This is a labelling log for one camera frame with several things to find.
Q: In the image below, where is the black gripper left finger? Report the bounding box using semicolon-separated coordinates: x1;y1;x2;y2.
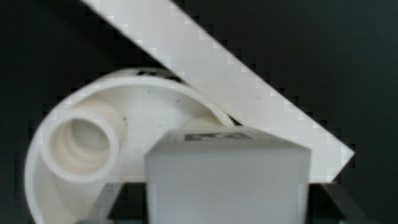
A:
73;181;147;224

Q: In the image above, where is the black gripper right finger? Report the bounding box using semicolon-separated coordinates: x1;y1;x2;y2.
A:
307;183;380;224

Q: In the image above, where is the white stool leg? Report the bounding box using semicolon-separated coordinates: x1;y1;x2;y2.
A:
146;127;311;224

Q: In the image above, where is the white U-shaped fence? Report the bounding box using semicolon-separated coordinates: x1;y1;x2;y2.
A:
82;0;354;183

